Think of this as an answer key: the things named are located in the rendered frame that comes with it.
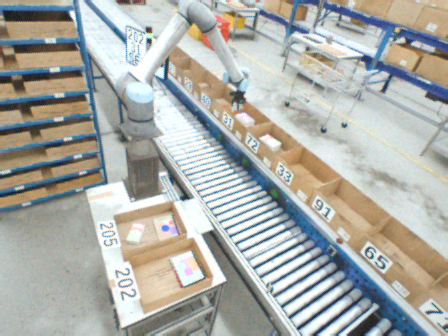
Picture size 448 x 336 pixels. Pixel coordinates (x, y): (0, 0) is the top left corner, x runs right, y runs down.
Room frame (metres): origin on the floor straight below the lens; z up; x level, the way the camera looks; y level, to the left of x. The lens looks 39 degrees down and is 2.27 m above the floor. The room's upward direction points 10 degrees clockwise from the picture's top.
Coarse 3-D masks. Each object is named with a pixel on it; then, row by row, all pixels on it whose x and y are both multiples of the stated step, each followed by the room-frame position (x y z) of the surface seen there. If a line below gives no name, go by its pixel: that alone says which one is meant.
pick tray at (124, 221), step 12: (156, 204) 1.25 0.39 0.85; (168, 204) 1.29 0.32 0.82; (120, 216) 1.12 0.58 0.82; (132, 216) 1.16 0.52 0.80; (144, 216) 1.20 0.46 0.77; (156, 216) 1.22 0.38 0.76; (180, 216) 1.18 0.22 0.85; (120, 228) 1.08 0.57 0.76; (144, 228) 1.11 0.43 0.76; (180, 228) 1.16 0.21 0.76; (120, 240) 1.00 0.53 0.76; (144, 240) 1.03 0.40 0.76; (156, 240) 1.04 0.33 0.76; (168, 240) 1.00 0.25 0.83; (180, 240) 1.05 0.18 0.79; (132, 252) 0.89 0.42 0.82
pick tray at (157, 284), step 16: (192, 240) 1.04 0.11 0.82; (144, 256) 0.88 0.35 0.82; (160, 256) 0.93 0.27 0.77; (144, 272) 0.82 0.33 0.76; (160, 272) 0.84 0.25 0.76; (208, 272) 0.86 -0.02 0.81; (144, 288) 0.73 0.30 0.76; (160, 288) 0.75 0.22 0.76; (176, 288) 0.77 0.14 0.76; (192, 288) 0.75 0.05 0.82; (144, 304) 0.62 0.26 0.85; (160, 304) 0.65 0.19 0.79
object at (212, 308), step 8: (168, 184) 1.59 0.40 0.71; (104, 264) 1.00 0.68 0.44; (216, 288) 0.83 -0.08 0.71; (200, 296) 0.78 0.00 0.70; (208, 296) 0.91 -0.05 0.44; (216, 296) 0.85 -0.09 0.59; (184, 304) 0.72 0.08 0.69; (200, 304) 0.98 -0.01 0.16; (208, 304) 0.86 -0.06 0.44; (216, 304) 0.85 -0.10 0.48; (168, 312) 0.67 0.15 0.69; (192, 312) 0.80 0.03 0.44; (200, 312) 0.81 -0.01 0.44; (208, 312) 0.82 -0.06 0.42; (216, 312) 0.86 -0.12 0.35; (144, 320) 0.60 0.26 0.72; (176, 320) 0.73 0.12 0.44; (184, 320) 0.74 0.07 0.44; (192, 320) 0.76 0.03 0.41; (208, 320) 0.87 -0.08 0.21; (120, 328) 0.74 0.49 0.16; (128, 328) 0.55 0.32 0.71; (160, 328) 0.68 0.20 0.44; (168, 328) 0.68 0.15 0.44; (176, 328) 0.70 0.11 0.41; (200, 328) 0.83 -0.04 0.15; (208, 328) 0.84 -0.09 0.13
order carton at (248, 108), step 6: (246, 102) 2.54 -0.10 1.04; (222, 108) 2.35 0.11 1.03; (228, 108) 2.41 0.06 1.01; (246, 108) 2.53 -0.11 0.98; (252, 108) 2.47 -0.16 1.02; (222, 114) 2.34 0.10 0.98; (228, 114) 2.26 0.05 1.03; (234, 114) 2.46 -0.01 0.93; (252, 114) 2.45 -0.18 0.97; (258, 114) 2.39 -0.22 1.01; (234, 120) 2.19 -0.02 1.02; (258, 120) 2.38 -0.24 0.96; (264, 120) 2.32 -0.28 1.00; (270, 120) 2.26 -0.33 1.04; (234, 126) 2.18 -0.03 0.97; (240, 126) 2.12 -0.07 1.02; (234, 132) 2.17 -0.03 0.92; (240, 132) 2.11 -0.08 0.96
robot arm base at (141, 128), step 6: (126, 120) 1.46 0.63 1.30; (132, 120) 1.42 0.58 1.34; (138, 120) 1.42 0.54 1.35; (144, 120) 1.44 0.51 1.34; (150, 120) 1.46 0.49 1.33; (126, 126) 1.43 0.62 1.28; (132, 126) 1.41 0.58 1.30; (138, 126) 1.41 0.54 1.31; (144, 126) 1.43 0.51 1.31; (150, 126) 1.45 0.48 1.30; (132, 132) 1.40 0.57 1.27; (138, 132) 1.40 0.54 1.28; (144, 132) 1.41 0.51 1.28; (150, 132) 1.44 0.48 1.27
